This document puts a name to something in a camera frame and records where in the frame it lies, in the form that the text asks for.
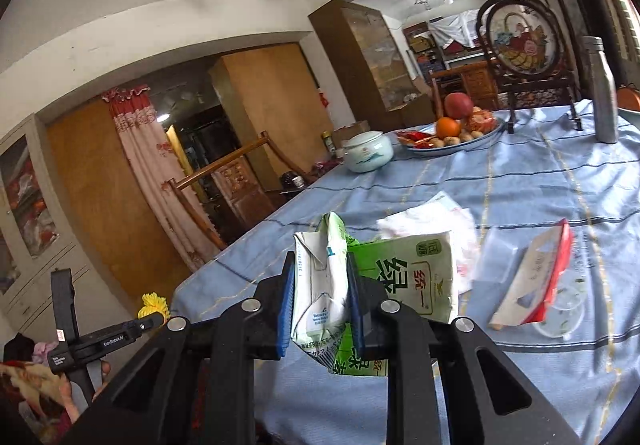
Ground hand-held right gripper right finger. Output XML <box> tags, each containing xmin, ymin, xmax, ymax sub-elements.
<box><xmin>346</xmin><ymin>265</ymin><xmax>583</xmax><ymax>445</ymax></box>

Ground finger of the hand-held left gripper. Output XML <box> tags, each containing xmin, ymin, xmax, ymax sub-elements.
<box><xmin>131</xmin><ymin>312</ymin><xmax>167</xmax><ymax>332</ymax></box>

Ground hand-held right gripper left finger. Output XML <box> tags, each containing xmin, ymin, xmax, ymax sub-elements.
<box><xmin>60</xmin><ymin>252</ymin><xmax>296</xmax><ymax>445</ymax></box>

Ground crushed white milk carton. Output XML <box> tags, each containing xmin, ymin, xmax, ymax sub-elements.
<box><xmin>291</xmin><ymin>212</ymin><xmax>351</xmax><ymax>366</ymax></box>

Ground green tea carton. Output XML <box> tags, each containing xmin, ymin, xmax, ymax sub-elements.
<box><xmin>327</xmin><ymin>231</ymin><xmax>460</xmax><ymax>378</ymax></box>

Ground white plastic bag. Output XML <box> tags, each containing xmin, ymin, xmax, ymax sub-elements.
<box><xmin>376</xmin><ymin>192</ymin><xmax>478</xmax><ymax>296</ymax></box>

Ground white and red box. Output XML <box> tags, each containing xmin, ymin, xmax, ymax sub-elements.
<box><xmin>487</xmin><ymin>219</ymin><xmax>574</xmax><ymax>330</ymax></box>

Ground yellow duster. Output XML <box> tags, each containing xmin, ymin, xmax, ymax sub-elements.
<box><xmin>138</xmin><ymin>293</ymin><xmax>171</xmax><ymax>321</ymax></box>

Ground floral blanket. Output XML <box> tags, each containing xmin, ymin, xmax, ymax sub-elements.
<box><xmin>0</xmin><ymin>360</ymin><xmax>76</xmax><ymax>431</ymax></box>

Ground carved wooden cabinet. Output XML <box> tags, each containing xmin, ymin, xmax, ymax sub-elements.
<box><xmin>210</xmin><ymin>159</ymin><xmax>276</xmax><ymax>241</ymax></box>

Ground dark wooden side table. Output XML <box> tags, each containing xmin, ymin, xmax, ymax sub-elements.
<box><xmin>267</xmin><ymin>165</ymin><xmax>341</xmax><ymax>208</ymax></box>

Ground wooden sliding door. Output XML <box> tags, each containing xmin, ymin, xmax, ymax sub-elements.
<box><xmin>47</xmin><ymin>100</ymin><xmax>191</xmax><ymax>306</ymax></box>

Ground clear plastic bag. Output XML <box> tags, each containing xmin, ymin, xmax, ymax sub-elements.
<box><xmin>472</xmin><ymin>226</ymin><xmax>523</xmax><ymax>283</ymax></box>

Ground white glass-door cabinet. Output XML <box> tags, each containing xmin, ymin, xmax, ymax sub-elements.
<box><xmin>0</xmin><ymin>112</ymin><xmax>96</xmax><ymax>326</ymax></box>

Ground wooden armchair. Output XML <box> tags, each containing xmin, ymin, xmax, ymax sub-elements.
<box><xmin>166</xmin><ymin>131</ymin><xmax>281</xmax><ymax>251</ymax></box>

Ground white lidded ceramic pot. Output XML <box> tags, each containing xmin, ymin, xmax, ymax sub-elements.
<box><xmin>341</xmin><ymin>131</ymin><xmax>396</xmax><ymax>173</ymax></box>

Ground blue striped tablecloth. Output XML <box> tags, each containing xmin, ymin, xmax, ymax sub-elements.
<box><xmin>170</xmin><ymin>98</ymin><xmax>640</xmax><ymax>445</ymax></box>

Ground pink floral curtain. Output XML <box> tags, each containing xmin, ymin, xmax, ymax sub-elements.
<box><xmin>102</xmin><ymin>85</ymin><xmax>221</xmax><ymax>271</ymax></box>

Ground white fruit plate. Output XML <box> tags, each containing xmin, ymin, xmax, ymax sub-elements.
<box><xmin>395</xmin><ymin>118</ymin><xmax>506</xmax><ymax>157</ymax></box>

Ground cardboard box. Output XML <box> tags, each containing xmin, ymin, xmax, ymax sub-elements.
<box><xmin>332</xmin><ymin>121</ymin><xmax>371</xmax><ymax>146</ymax></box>

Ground red wrapped snacks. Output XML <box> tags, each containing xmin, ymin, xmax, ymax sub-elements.
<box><xmin>397</xmin><ymin>130</ymin><xmax>436</xmax><ymax>147</ymax></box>

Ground pile of small brown fruits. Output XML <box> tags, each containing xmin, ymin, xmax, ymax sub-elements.
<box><xmin>425</xmin><ymin>131</ymin><xmax>483</xmax><ymax>147</ymax></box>

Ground clear plastic lid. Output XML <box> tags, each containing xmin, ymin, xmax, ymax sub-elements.
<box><xmin>532</xmin><ymin>270</ymin><xmax>588</xmax><ymax>340</ymax></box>

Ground light wooden wardrobe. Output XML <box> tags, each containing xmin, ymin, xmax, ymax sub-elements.
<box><xmin>209</xmin><ymin>42</ymin><xmax>333</xmax><ymax>186</ymax></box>

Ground peeled orange-red fruit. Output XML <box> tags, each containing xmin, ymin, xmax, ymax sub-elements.
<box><xmin>462</xmin><ymin>108</ymin><xmax>498</xmax><ymax>133</ymax></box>

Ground red apple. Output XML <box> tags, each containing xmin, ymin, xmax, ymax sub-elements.
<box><xmin>444</xmin><ymin>92</ymin><xmax>475</xmax><ymax>120</ymax></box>

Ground brown glass display cabinet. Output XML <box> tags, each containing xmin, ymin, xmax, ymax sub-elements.
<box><xmin>308</xmin><ymin>0</ymin><xmax>416</xmax><ymax>126</ymax></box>

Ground wooden desk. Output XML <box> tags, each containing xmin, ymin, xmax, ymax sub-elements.
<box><xmin>432</xmin><ymin>62</ymin><xmax>501</xmax><ymax>111</ymax></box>

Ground white hanging sheet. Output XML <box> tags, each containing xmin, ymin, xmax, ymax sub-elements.
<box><xmin>429</xmin><ymin>9</ymin><xmax>482</xmax><ymax>48</ymax></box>

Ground round embroidered table screen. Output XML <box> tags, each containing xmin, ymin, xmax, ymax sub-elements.
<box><xmin>476</xmin><ymin>0</ymin><xmax>583</xmax><ymax>133</ymax></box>

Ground steel water bottle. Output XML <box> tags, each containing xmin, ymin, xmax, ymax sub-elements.
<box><xmin>581</xmin><ymin>36</ymin><xmax>621</xmax><ymax>144</ymax></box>

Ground orange bowl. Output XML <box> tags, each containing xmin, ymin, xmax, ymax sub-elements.
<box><xmin>616</xmin><ymin>85</ymin><xmax>640</xmax><ymax>113</ymax></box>

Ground dark framed wall panel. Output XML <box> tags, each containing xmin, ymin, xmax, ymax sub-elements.
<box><xmin>530</xmin><ymin>0</ymin><xmax>608</xmax><ymax>91</ymax></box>

